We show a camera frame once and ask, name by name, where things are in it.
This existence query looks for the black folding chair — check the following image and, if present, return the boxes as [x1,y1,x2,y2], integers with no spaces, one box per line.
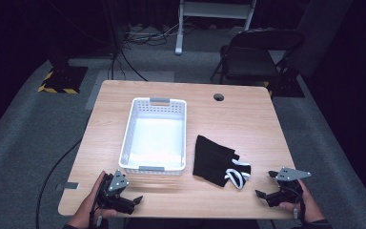
[210,28,306,89]

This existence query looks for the long black floor cable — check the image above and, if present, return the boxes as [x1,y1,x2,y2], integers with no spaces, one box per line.
[34,136,84,229]

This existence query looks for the black stand pole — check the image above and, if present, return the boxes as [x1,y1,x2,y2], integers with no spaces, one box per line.
[102,0,122,81]

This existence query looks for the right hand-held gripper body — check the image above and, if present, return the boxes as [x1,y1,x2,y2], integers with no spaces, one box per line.
[266,166,313,208]

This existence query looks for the black base with striped tape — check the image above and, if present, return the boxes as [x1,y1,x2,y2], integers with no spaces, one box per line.
[262,67,306,98]
[37,66,90,95]

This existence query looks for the black shorts with white stripes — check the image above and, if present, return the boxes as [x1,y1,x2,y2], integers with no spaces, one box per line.
[192,135,253,191]

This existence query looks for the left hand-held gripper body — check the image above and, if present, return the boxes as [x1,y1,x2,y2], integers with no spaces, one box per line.
[95,169,137,216]

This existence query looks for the white metal stand frame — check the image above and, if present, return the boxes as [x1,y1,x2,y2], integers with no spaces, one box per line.
[174,0,257,56]

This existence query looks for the grey leaning panel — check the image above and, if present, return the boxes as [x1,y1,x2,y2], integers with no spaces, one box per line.
[286,0,354,78]

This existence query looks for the thin black floor cable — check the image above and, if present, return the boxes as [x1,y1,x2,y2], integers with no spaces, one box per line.
[119,47,149,82]

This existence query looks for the white plastic basket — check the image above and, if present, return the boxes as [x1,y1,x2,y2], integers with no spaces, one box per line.
[118,96,188,177]

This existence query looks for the person's left hand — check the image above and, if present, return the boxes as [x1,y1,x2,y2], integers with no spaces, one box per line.
[73,171,119,227]

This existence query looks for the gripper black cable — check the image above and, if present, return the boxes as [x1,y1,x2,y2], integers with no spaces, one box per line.
[282,186,307,224]
[89,203,105,229]

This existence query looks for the grey metal table bracket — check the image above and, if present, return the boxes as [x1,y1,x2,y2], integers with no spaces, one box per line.
[55,181,81,192]

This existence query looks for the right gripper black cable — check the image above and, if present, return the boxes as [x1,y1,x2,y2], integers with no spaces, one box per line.
[282,186,307,224]

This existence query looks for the bundle of floor cables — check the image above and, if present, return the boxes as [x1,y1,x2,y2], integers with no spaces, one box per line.
[122,22,189,48]

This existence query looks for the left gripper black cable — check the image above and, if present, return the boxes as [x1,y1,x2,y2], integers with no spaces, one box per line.
[89,203,105,229]

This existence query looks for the person's right hand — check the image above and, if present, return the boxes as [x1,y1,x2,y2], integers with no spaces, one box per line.
[278,178,326,224]

